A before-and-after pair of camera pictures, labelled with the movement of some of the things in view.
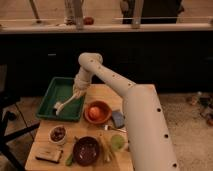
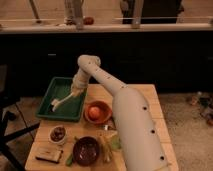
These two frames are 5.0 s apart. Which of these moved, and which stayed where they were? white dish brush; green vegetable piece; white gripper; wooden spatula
Moved: white dish brush
Stayed: white gripper; wooden spatula; green vegetable piece
